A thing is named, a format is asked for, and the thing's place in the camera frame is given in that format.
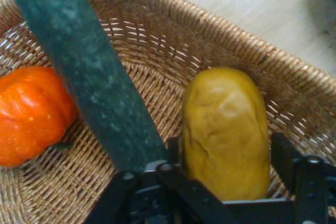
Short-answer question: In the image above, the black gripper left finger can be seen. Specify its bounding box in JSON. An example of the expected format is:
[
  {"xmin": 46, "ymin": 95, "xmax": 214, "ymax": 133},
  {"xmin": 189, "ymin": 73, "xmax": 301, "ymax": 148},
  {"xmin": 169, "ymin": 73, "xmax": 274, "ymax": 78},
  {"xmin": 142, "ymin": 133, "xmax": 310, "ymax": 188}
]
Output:
[{"xmin": 85, "ymin": 136, "xmax": 246, "ymax": 224}]

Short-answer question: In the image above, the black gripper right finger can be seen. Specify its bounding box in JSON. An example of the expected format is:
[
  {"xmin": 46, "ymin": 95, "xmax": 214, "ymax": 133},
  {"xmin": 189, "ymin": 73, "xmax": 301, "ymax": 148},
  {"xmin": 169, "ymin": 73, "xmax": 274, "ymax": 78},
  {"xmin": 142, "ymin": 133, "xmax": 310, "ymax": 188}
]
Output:
[{"xmin": 223, "ymin": 131, "xmax": 336, "ymax": 224}]

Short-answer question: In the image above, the yellow toy potato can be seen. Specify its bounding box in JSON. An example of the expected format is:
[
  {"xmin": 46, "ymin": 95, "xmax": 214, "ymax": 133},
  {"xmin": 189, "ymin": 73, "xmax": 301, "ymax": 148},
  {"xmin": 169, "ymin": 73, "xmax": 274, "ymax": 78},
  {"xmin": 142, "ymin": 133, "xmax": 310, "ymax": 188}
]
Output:
[{"xmin": 182, "ymin": 66, "xmax": 271, "ymax": 201}]

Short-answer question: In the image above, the woven wicker basket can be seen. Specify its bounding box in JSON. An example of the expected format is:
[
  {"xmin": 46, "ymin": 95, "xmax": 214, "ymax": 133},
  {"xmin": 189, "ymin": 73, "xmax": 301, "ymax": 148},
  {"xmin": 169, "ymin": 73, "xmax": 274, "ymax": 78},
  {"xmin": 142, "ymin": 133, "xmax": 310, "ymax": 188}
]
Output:
[{"xmin": 0, "ymin": 0, "xmax": 336, "ymax": 224}]

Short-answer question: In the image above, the dark green toy cucumber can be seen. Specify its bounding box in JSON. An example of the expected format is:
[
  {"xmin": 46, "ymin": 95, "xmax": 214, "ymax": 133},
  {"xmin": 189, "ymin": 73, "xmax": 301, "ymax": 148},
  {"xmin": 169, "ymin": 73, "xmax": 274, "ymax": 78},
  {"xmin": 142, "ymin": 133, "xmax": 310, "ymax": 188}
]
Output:
[{"xmin": 1, "ymin": 0, "xmax": 170, "ymax": 174}]

